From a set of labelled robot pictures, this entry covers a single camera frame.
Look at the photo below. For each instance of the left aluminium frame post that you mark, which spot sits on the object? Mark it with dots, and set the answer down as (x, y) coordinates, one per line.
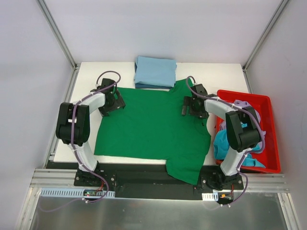
(57, 33)

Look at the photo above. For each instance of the light blue folded t-shirt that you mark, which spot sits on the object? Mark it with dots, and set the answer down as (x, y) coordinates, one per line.
(154, 72)

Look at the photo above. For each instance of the aluminium frame post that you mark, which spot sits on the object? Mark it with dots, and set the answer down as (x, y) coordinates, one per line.
(57, 33)
(270, 25)

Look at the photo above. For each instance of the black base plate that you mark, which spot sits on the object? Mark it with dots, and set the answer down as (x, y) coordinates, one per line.
(150, 181)

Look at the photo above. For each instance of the right aluminium frame post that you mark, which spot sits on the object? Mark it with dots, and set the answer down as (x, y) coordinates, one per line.
(270, 25)

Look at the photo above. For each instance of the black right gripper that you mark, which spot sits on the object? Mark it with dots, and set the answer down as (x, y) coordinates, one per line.
(184, 106)

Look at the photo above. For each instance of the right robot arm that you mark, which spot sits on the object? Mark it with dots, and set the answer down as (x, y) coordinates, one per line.
(242, 127)

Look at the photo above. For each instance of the teal crumpled t-shirt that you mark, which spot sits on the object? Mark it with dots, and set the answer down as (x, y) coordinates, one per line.
(221, 147)

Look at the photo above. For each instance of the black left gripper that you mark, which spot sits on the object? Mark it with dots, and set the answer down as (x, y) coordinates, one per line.
(120, 100)

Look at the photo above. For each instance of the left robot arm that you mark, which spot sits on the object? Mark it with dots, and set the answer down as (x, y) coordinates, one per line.
(73, 124)

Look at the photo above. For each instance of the lavender crumpled t-shirt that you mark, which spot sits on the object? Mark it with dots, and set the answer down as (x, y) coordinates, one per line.
(240, 103)

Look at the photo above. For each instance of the green t-shirt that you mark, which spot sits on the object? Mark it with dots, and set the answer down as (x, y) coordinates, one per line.
(152, 126)

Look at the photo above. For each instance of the red plastic bin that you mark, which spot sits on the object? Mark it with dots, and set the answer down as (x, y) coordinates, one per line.
(262, 104)

